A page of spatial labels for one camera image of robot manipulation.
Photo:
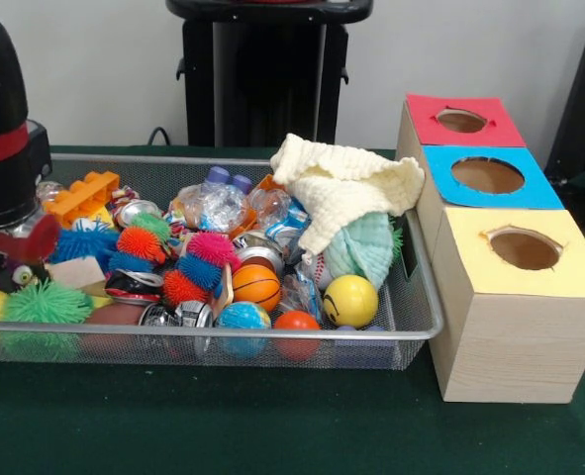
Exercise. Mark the green spiky rubber ball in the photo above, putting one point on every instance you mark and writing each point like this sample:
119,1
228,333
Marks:
47,302

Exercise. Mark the cream waffle cloth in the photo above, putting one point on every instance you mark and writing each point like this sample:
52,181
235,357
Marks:
351,188

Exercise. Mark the blue spiky rubber toy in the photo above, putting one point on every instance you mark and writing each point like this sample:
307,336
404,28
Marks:
81,242

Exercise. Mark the orange toy building block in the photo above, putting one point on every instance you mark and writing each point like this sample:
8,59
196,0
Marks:
84,195

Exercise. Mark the mint green waffle cloth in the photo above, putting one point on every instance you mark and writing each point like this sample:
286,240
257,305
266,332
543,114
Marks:
366,242

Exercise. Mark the clear mesh bin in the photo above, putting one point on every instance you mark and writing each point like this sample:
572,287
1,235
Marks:
420,297

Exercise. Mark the clear plastic bottle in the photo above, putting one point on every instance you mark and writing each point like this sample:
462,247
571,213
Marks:
218,203

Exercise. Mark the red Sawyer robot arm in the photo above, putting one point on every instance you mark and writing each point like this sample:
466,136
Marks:
0,99

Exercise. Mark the dark green table cloth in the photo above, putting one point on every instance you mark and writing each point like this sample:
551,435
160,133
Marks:
223,420

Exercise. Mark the red-orange ball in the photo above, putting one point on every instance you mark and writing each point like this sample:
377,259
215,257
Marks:
297,321

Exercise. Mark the small orange basketball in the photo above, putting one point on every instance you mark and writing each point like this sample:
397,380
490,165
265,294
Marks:
256,287

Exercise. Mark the blue globe ball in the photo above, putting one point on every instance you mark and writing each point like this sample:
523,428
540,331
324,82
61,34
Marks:
242,316

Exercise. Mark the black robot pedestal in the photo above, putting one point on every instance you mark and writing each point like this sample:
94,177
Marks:
272,74

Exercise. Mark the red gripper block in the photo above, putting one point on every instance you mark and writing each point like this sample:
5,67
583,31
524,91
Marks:
42,237

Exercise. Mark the yellow plastic ball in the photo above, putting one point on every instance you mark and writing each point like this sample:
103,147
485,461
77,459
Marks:
350,301

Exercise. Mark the wooden box with three holes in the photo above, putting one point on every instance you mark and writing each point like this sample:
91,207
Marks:
510,346

